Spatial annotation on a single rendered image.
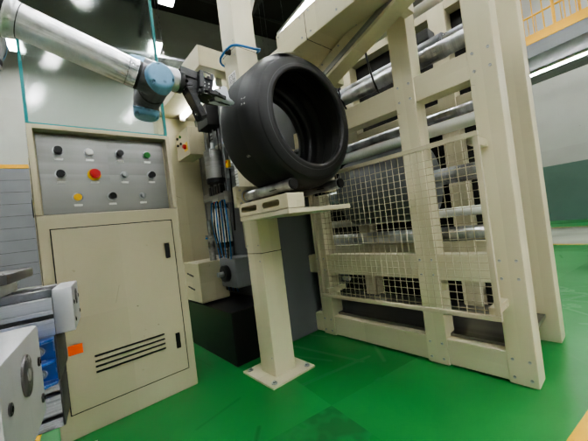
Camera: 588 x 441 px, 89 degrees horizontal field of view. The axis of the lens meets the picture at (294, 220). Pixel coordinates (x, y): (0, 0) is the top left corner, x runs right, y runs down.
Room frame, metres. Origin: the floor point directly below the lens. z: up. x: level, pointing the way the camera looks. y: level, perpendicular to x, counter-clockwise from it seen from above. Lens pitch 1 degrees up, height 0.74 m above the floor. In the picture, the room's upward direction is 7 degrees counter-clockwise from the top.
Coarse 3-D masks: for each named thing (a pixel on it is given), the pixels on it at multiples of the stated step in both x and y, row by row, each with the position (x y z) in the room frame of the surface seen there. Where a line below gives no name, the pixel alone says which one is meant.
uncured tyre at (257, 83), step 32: (256, 64) 1.15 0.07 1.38; (288, 64) 1.18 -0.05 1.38; (256, 96) 1.09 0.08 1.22; (288, 96) 1.52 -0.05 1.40; (320, 96) 1.47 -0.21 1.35; (224, 128) 1.22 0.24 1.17; (256, 128) 1.09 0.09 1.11; (320, 128) 1.56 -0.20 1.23; (256, 160) 1.16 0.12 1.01; (288, 160) 1.15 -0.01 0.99; (320, 160) 1.55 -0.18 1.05
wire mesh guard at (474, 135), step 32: (384, 160) 1.37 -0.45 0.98; (416, 160) 1.26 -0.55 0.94; (480, 160) 1.08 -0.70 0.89; (480, 192) 1.08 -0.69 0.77; (448, 224) 1.19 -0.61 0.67; (320, 256) 1.75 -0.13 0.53; (352, 288) 1.59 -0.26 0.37; (384, 288) 1.44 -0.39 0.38; (416, 288) 1.32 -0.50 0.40; (448, 288) 1.21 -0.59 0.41
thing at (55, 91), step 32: (32, 0) 1.23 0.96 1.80; (64, 0) 1.30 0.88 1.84; (96, 0) 1.38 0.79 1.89; (128, 0) 1.47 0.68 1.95; (96, 32) 1.37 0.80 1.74; (128, 32) 1.46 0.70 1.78; (32, 64) 1.21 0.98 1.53; (64, 64) 1.28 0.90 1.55; (32, 96) 1.21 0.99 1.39; (64, 96) 1.27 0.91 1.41; (96, 96) 1.35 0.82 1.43; (128, 96) 1.44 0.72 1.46; (96, 128) 1.34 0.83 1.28; (128, 128) 1.43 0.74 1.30; (160, 128) 1.52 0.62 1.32
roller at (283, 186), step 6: (288, 180) 1.15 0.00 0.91; (294, 180) 1.15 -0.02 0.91; (264, 186) 1.27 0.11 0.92; (270, 186) 1.23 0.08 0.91; (276, 186) 1.20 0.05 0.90; (282, 186) 1.17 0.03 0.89; (288, 186) 1.15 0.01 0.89; (294, 186) 1.15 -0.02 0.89; (246, 192) 1.38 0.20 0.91; (252, 192) 1.34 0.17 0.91; (258, 192) 1.30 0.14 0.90; (264, 192) 1.27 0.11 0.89; (270, 192) 1.24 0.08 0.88; (276, 192) 1.22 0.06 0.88; (246, 198) 1.38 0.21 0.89; (252, 198) 1.35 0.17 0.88; (258, 198) 1.33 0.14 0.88
